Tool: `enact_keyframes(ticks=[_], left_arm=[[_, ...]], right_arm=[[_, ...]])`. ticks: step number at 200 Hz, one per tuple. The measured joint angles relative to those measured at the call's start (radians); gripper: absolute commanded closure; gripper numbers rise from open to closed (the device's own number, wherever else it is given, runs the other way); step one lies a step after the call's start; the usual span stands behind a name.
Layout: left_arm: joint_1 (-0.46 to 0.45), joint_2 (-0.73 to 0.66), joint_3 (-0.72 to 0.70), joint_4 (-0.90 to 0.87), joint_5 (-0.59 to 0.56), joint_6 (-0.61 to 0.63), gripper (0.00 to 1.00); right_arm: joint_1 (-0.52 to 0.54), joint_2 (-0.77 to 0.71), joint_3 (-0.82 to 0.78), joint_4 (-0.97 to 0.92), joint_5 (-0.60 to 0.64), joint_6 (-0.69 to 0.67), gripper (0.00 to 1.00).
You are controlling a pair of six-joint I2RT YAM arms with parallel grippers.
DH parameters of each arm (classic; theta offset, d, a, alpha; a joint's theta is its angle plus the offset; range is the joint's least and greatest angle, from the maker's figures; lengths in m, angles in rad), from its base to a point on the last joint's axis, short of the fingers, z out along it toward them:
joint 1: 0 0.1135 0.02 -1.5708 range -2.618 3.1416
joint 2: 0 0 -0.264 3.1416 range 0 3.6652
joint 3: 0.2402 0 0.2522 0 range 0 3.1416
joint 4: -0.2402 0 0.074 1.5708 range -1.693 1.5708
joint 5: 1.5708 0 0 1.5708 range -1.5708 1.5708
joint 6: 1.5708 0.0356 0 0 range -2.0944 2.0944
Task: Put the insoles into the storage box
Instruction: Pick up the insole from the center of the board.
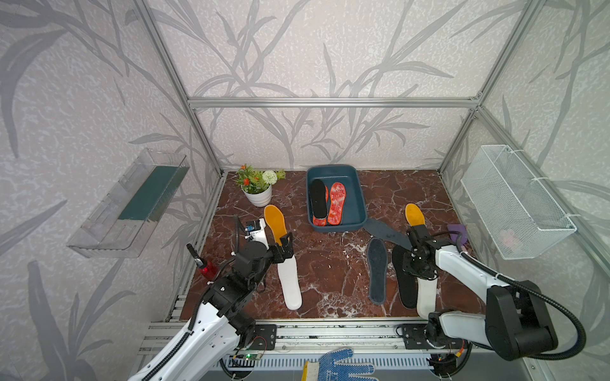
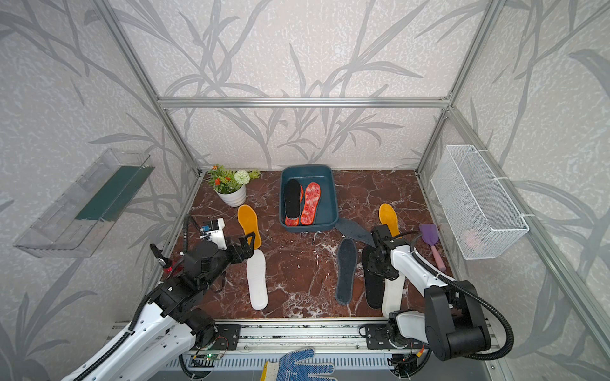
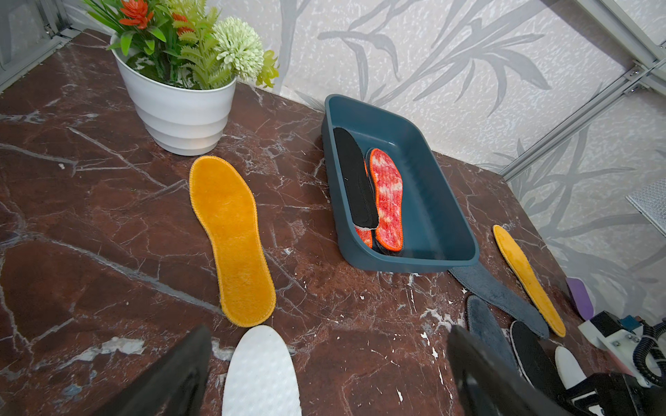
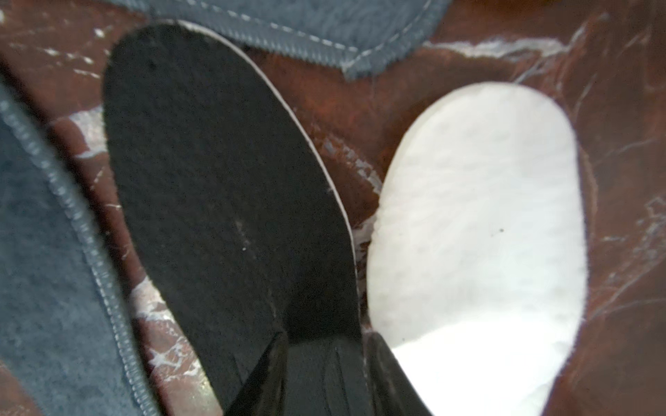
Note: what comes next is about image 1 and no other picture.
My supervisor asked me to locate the teal plastic storage box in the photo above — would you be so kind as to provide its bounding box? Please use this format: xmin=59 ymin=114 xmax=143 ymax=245
xmin=306 ymin=164 xmax=368 ymax=233

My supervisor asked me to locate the white insole right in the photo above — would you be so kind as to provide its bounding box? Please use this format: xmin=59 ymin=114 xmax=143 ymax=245
xmin=416 ymin=279 xmax=438 ymax=319

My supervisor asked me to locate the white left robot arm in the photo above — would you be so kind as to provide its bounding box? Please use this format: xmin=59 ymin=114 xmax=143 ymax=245
xmin=130 ymin=217 xmax=294 ymax=380

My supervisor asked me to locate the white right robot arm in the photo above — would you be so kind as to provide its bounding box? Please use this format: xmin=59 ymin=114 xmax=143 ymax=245
xmin=392 ymin=224 xmax=587 ymax=361

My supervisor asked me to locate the white wire mesh basket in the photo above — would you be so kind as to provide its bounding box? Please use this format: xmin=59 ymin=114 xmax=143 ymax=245
xmin=461 ymin=144 xmax=578 ymax=260

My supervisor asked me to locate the red orange-edged insole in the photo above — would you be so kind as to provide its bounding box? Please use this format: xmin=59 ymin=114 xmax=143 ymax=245
xmin=312 ymin=187 xmax=329 ymax=226
xmin=327 ymin=183 xmax=346 ymax=225

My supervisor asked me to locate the blue white work glove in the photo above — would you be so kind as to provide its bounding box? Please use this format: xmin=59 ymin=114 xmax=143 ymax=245
xmin=301 ymin=348 xmax=377 ymax=381

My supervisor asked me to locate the yellow fuzzy insole left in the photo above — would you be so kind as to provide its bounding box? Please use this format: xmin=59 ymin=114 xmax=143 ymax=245
xmin=264 ymin=204 xmax=288 ymax=245

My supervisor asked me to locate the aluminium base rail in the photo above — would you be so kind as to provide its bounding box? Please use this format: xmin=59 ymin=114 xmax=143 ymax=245
xmin=137 ymin=317 xmax=539 ymax=356

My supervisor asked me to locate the potted artificial plant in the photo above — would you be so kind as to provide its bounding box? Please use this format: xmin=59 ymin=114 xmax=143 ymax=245
xmin=235 ymin=164 xmax=286 ymax=207

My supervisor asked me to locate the green circuit board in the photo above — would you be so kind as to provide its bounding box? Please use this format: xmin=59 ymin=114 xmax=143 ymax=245
xmin=230 ymin=352 xmax=265 ymax=367

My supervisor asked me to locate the yellow fuzzy insole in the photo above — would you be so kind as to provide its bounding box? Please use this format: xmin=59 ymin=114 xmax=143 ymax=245
xmin=264 ymin=204 xmax=288 ymax=245
xmin=404 ymin=203 xmax=426 ymax=227

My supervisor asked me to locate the clear acrylic wall shelf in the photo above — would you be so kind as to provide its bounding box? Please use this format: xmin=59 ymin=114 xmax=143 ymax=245
xmin=67 ymin=149 xmax=190 ymax=259

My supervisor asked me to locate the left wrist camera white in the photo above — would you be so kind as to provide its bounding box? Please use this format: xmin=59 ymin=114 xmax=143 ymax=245
xmin=245 ymin=218 xmax=268 ymax=249

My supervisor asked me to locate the white insole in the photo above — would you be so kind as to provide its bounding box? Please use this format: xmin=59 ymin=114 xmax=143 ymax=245
xmin=416 ymin=279 xmax=438 ymax=319
xmin=277 ymin=257 xmax=303 ymax=311

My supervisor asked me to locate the yellow fuzzy insole right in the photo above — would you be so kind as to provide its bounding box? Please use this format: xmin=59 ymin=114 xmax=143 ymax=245
xmin=404 ymin=203 xmax=426 ymax=227

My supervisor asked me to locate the white insole left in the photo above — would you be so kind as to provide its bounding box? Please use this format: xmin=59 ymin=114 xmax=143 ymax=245
xmin=277 ymin=257 xmax=303 ymax=311

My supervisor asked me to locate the black insole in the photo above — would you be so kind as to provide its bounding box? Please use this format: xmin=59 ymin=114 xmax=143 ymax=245
xmin=309 ymin=179 xmax=328 ymax=220
xmin=392 ymin=245 xmax=418 ymax=309

